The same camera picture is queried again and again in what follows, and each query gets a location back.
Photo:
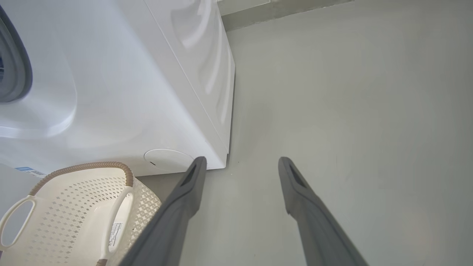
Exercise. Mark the grey rubber door gasket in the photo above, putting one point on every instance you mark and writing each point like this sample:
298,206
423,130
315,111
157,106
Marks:
16,62

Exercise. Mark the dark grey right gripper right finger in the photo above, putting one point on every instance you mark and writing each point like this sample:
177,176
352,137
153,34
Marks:
314,225

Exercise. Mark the white washing machine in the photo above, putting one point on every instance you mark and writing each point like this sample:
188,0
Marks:
122,85

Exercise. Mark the blue energy label sticker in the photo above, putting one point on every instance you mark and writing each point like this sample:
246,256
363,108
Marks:
29,171

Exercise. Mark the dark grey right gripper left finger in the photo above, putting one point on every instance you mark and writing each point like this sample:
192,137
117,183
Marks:
173,225

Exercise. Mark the cream perforated laundry basket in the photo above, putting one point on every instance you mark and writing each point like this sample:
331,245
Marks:
74,207

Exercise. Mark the round white filter cover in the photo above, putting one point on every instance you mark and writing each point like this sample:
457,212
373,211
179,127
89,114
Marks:
166,159

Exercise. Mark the product sticker inside basket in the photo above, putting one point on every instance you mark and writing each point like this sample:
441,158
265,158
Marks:
115,234

